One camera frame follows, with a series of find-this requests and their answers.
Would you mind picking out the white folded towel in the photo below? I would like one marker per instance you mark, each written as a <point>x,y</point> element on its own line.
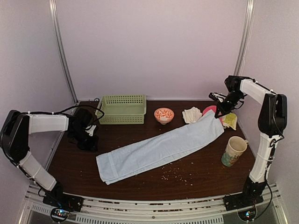
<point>191,115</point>

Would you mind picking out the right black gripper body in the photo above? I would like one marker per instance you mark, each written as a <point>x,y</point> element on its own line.
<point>229,105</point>

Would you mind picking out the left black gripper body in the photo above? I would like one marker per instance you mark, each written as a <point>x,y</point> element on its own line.
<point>84,143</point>

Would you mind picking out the front aluminium rail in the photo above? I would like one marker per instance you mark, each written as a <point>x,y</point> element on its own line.
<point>207,210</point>

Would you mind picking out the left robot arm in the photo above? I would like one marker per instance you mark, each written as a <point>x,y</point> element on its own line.
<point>15,142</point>

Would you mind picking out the light blue towel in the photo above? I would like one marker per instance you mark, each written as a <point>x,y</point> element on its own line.
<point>160,150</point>

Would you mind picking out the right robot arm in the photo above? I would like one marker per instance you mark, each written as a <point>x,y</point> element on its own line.
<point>272,121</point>

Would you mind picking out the left aluminium frame post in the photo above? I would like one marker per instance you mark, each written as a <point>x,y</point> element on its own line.
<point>62,55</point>

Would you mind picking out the green plastic basket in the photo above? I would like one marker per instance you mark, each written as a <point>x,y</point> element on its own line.
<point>122,110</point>

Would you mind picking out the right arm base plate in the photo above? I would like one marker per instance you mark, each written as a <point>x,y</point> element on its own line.
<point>238,201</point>

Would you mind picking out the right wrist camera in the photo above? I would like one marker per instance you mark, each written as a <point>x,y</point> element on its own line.
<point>217,96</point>

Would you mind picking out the pink towel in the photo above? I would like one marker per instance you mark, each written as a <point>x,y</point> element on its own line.
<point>209,108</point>

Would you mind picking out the red patterned white bowl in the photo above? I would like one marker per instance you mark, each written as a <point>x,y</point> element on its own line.
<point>164,115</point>

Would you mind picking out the yellow patterned cloth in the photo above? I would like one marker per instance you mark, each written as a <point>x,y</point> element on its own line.
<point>229,121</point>

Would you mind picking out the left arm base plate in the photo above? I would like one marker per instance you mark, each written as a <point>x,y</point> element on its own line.
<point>68,202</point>

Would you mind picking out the cream floral mug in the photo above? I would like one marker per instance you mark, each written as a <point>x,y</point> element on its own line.
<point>235,147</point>

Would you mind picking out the right aluminium frame post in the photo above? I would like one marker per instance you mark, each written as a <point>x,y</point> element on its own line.
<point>246,32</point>

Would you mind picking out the aluminium frame post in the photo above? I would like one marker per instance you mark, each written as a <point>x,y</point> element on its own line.
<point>62,55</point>
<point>246,32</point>

